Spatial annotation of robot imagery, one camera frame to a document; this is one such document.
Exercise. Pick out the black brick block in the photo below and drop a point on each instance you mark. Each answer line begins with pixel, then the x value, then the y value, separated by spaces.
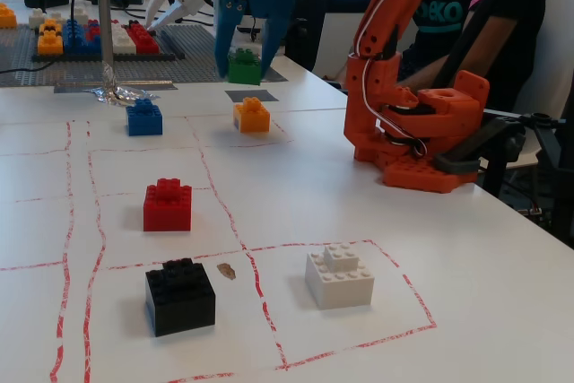
pixel 179 307

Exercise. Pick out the small red brick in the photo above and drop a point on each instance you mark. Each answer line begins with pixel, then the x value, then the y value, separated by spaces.
pixel 93 33

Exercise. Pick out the yellow-orange brick block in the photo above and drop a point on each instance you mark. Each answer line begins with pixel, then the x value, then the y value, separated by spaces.
pixel 253 122

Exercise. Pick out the grey studded baseplate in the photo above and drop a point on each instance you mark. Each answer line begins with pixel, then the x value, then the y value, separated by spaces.
pixel 188 70

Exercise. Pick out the green brick block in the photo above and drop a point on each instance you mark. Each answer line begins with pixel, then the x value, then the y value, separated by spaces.
pixel 244 71

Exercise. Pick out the red brick on plate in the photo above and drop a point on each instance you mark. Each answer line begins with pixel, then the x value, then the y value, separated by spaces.
pixel 145 42

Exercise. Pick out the metal pole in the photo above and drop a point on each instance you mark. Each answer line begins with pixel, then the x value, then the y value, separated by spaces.
pixel 104 6

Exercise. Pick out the red brick block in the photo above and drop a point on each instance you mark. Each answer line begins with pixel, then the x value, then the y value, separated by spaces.
pixel 168 212

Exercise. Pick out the loose orange brick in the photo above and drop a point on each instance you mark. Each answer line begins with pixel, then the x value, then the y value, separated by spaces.
pixel 6 17

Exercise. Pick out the blue brick block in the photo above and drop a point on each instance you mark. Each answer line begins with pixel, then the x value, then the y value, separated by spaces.
pixel 143 124

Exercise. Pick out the black office chair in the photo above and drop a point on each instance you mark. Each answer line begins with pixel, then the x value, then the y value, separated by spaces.
pixel 309 20

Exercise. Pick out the blue brick on plate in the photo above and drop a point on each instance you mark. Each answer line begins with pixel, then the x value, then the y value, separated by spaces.
pixel 76 41

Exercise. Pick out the white brick block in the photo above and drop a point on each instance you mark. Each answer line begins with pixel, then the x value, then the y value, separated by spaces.
pixel 341 286

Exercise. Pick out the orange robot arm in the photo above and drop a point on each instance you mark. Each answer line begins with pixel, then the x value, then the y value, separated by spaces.
pixel 381 100

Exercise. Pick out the person in black shirt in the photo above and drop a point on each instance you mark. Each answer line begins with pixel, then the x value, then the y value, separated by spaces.
pixel 507 42

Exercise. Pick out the dark grey brick plate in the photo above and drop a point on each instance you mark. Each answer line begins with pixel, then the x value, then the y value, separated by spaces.
pixel 134 56

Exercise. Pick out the orange brick on plate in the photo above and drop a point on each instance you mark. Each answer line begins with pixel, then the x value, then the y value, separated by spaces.
pixel 49 44

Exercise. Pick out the black table clamp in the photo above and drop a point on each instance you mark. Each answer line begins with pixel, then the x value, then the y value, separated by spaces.
pixel 462 162

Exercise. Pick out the white brick on plate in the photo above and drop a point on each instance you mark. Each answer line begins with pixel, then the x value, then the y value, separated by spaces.
pixel 123 44

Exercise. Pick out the loose white brick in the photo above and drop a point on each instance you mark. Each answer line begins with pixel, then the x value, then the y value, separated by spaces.
pixel 80 15
pixel 37 19

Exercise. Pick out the crumpled aluminium foil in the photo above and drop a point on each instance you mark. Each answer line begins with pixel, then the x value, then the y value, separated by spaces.
pixel 121 95

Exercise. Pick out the bare person forearm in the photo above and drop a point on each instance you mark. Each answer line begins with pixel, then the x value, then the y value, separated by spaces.
pixel 426 71

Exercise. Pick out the white chair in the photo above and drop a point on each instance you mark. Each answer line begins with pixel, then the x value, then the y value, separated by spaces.
pixel 558 64

